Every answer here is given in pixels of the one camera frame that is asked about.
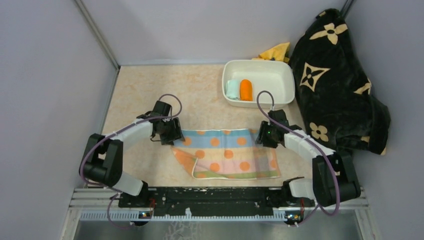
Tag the aluminium frame rail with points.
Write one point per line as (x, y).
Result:
(94, 214)

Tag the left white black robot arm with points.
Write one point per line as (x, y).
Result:
(103, 155)

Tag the plain bright orange towel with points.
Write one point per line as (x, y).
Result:
(246, 90)

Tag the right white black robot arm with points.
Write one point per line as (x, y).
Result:
(333, 180)

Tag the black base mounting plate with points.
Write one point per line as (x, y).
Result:
(214, 201)

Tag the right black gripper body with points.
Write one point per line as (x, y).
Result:
(266, 135)

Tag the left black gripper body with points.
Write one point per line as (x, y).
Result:
(169, 132)

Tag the yellow towel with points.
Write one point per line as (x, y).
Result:
(278, 53)

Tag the white plastic bin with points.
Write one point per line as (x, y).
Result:
(275, 77)

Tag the orange polka dot towel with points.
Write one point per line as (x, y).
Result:
(225, 154)

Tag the light mint green towel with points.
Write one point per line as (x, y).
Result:
(232, 89)

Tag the black floral blanket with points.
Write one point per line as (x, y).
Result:
(333, 92)

